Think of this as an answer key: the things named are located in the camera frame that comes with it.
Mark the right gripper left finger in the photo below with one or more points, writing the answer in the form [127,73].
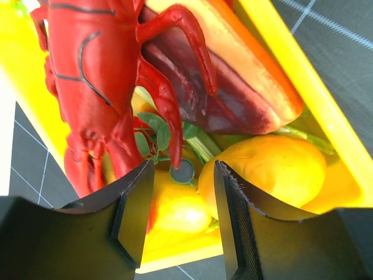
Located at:
[100,236]

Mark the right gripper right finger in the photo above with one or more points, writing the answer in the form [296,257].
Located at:
[266,238]

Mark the toy small orange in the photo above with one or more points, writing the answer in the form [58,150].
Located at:
[177,207]

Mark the yellow plastic tray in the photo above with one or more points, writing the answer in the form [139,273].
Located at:
[326,119]

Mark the toy orange fruit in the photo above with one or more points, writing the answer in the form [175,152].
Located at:
[292,170]

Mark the small green toy sprig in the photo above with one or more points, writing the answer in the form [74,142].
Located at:
[153,138]

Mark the toy dark red meat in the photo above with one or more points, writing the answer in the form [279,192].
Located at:
[218,96]

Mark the toy red lobster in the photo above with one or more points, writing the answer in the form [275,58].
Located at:
[94,63]

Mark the black grid mat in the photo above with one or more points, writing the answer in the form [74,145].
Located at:
[336,38]

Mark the toy pink sausage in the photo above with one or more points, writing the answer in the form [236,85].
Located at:
[253,67]

